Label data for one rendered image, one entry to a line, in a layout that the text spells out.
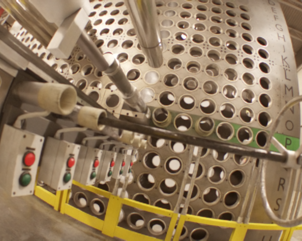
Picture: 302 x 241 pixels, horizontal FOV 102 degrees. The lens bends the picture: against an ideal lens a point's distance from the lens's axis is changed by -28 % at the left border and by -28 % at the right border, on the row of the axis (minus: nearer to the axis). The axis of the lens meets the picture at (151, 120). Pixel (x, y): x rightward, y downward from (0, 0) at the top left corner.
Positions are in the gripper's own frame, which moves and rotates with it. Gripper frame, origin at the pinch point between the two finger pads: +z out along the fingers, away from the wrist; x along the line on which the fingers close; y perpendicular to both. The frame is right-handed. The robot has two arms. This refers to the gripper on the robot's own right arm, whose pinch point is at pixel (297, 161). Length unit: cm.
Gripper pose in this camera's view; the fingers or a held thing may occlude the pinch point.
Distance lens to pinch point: 57.3
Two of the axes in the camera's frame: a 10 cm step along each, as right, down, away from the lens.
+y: 2.4, -9.5, 2.0
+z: -9.6, -2.0, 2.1
